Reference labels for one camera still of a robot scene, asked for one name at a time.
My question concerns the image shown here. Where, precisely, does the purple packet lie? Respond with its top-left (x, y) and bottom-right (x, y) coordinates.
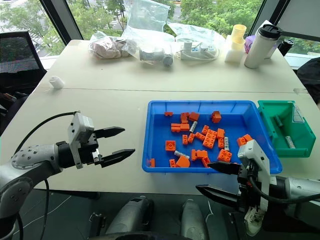
top-left (244, 35), bottom-right (256, 54)

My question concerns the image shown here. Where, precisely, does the black bottle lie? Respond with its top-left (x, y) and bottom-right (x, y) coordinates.
top-left (279, 38), bottom-right (295, 58)

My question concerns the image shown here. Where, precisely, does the dark grey rounded robot leg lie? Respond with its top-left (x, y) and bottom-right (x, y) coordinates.
top-left (180, 198), bottom-right (210, 240)
top-left (106, 195), bottom-right (155, 236)

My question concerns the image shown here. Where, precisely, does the crumpled clear plastic bag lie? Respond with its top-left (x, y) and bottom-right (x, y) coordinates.
top-left (166, 21), bottom-right (226, 61)

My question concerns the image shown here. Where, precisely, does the black mesh office chair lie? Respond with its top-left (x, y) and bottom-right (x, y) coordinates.
top-left (0, 30), bottom-right (48, 102)

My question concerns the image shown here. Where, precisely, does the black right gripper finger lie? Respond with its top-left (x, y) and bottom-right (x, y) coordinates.
top-left (195, 184), bottom-right (245, 214)
top-left (207, 161), bottom-right (242, 176)

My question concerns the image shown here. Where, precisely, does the large clear plastic bag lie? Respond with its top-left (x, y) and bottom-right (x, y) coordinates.
top-left (121, 0), bottom-right (175, 69)

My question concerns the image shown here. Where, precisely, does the orange plastic toy brick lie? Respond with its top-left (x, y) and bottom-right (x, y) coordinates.
top-left (170, 122), bottom-right (190, 133)

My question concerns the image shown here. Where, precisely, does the orange 2x4 toy brick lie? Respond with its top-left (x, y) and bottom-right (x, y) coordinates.
top-left (202, 129), bottom-right (218, 149)

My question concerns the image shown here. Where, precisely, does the white power strip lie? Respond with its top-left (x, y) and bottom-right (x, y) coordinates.
top-left (175, 40), bottom-right (219, 61)

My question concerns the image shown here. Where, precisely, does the black chair back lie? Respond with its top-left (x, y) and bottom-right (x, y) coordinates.
top-left (295, 56), bottom-right (320, 106)

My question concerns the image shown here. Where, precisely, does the plastic bag with pink items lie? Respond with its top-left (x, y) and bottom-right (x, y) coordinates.
top-left (88, 30), bottom-right (129, 60)

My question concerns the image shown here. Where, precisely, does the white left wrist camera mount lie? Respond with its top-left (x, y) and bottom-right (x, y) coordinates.
top-left (66, 112), bottom-right (96, 170)

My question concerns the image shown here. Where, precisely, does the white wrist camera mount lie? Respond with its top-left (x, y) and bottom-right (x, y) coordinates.
top-left (66, 112), bottom-right (96, 170)
top-left (236, 139), bottom-right (273, 237)

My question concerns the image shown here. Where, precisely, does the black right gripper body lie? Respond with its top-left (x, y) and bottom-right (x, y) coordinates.
top-left (236, 163), bottom-right (263, 214)

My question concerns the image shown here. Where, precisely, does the blue plastic tray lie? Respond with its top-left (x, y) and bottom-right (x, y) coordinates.
top-left (141, 100), bottom-right (284, 174)

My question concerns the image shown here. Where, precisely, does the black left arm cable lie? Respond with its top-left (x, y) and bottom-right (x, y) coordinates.
top-left (13, 110), bottom-right (81, 155)

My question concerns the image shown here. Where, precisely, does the small white roll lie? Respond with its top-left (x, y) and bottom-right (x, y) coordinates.
top-left (48, 75), bottom-right (64, 89)

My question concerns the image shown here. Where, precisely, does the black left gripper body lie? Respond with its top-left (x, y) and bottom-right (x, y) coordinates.
top-left (78, 131), bottom-right (104, 167)

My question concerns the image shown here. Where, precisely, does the white tumbler with black lid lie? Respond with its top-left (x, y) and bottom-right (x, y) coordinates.
top-left (243, 23), bottom-right (284, 69)

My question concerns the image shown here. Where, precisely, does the cream plastic cup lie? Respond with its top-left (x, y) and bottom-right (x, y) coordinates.
top-left (230, 23), bottom-right (248, 51)

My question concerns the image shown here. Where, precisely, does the orange sloped block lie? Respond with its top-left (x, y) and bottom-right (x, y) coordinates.
top-left (175, 155), bottom-right (191, 168)

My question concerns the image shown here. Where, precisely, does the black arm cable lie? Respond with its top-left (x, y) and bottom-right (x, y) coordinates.
top-left (247, 172), bottom-right (320, 204)
top-left (13, 110), bottom-right (81, 155)

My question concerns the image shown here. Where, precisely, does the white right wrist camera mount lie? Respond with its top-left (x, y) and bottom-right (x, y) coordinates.
top-left (236, 139), bottom-right (273, 237)

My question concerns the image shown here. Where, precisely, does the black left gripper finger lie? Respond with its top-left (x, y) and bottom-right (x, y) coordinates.
top-left (99, 148), bottom-right (137, 169)
top-left (94, 126), bottom-right (126, 140)

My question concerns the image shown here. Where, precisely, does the grey cylindrical device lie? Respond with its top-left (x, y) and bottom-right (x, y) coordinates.
top-left (138, 46), bottom-right (174, 68)

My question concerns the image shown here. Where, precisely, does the upside-down orange plastic brick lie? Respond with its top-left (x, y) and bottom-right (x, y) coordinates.
top-left (164, 140), bottom-right (177, 152)

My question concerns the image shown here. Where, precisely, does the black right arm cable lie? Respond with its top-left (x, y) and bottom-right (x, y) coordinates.
top-left (247, 172), bottom-right (320, 204)

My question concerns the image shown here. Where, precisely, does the black window post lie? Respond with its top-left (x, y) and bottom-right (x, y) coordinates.
top-left (249, 0), bottom-right (284, 36)
top-left (40, 0), bottom-right (85, 41)

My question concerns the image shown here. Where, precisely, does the green plastic bin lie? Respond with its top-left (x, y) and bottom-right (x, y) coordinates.
top-left (257, 99), bottom-right (317, 159)

